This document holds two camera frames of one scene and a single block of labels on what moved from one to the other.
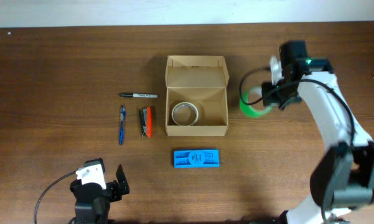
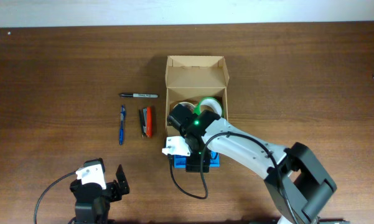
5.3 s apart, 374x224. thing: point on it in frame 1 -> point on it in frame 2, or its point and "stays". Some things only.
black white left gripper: (112, 189) stays
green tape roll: (249, 111) -> (213, 102)
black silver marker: (137, 95) stays
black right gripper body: (270, 95) -> (197, 168)
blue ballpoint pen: (122, 111) stays
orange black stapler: (145, 119) stays
